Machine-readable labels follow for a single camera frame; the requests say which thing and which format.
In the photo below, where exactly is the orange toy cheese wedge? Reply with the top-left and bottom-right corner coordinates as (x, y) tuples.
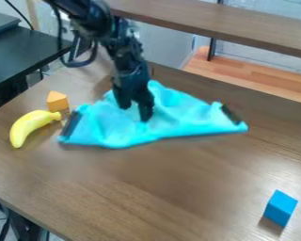
(44, 90), (71, 113)

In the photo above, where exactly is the light blue cloth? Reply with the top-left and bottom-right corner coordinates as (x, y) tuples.
(57, 79), (250, 150)

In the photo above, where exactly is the blue block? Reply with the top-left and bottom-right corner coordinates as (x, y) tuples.
(261, 189), (299, 228)

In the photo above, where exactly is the wooden shelf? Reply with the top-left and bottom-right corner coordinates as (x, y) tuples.
(103, 0), (301, 106)

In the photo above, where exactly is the black desk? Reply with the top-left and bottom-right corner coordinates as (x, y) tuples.
(0, 9), (74, 109)

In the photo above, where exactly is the yellow toy banana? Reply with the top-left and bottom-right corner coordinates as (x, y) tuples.
(8, 109), (63, 149)

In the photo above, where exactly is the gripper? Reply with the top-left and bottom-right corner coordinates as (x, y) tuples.
(108, 37), (156, 122)

